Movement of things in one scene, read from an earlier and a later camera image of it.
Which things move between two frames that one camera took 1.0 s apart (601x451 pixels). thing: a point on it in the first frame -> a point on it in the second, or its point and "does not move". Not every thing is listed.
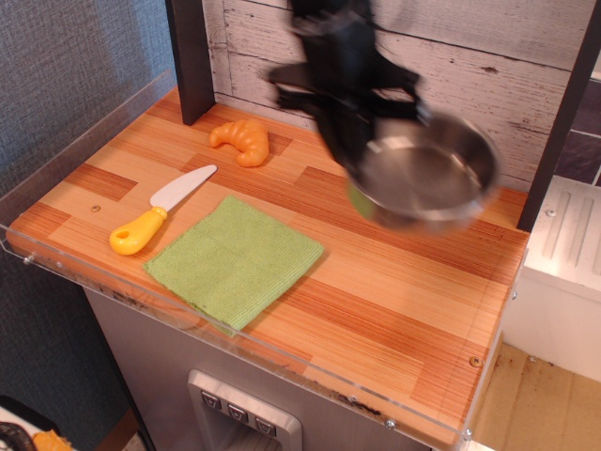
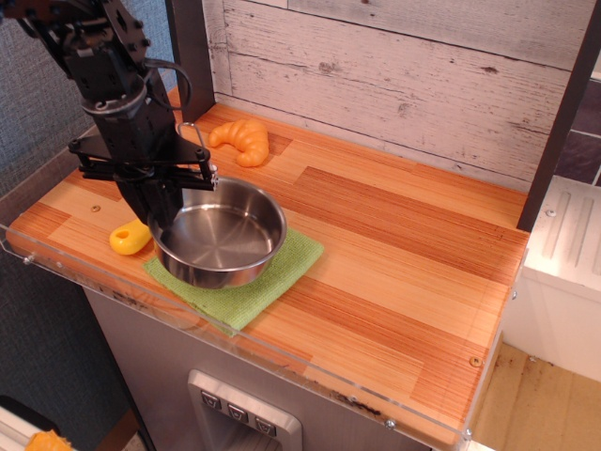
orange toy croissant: [250, 139] does not move
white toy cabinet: [555, 305] does not move
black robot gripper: [344, 81] -> [136, 142]
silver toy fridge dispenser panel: [234, 420] does not move
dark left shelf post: [192, 56] does not move
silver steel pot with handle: [432, 177] -> [222, 236]
